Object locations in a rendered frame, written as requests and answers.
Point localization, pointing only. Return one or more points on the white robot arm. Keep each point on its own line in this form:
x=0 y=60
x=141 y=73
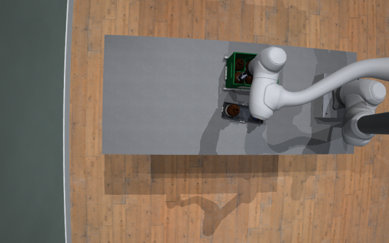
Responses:
x=360 y=98

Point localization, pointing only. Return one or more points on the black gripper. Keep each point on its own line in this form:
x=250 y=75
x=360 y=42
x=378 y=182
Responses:
x=244 y=75

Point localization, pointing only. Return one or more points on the green bottle crate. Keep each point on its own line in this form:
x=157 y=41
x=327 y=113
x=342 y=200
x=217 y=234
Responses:
x=230 y=64

